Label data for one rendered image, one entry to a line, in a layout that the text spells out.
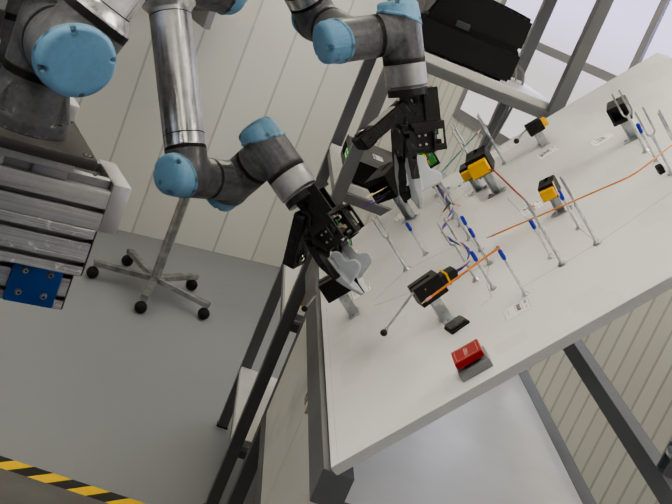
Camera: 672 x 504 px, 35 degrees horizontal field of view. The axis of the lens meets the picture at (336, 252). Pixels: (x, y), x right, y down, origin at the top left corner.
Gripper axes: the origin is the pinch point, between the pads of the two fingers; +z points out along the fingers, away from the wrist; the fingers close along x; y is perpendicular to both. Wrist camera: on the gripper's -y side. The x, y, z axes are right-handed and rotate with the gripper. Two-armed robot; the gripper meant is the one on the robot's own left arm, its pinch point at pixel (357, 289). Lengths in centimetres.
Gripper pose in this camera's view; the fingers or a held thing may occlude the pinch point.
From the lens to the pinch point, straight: 191.1
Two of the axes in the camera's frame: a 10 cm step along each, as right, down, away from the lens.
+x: 5.5, -3.1, 7.8
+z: 5.7, 8.2, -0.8
